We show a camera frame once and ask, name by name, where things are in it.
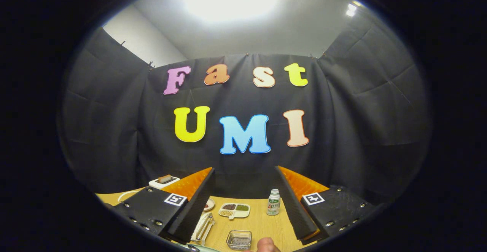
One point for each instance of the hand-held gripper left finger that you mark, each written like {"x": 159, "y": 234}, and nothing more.
{"x": 198, "y": 202}

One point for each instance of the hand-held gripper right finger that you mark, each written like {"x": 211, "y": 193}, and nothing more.
{"x": 295, "y": 202}

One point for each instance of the pale green plate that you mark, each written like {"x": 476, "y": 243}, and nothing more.
{"x": 207, "y": 249}

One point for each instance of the beige round plate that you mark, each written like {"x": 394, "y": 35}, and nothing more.
{"x": 209, "y": 205}

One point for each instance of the white green-label drink bottle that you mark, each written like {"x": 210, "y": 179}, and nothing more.
{"x": 273, "y": 204}

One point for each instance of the white toaster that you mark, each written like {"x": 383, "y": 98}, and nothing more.
{"x": 167, "y": 184}

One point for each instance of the white divided tray with beans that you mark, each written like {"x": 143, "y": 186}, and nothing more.
{"x": 234, "y": 211}

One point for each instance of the toast slice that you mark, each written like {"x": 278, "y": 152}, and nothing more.
{"x": 164, "y": 178}

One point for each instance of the black backdrop cloth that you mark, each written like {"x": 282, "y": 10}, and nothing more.
{"x": 114, "y": 130}

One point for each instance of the small ceiling light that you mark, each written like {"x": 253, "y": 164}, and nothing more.
{"x": 350, "y": 10}

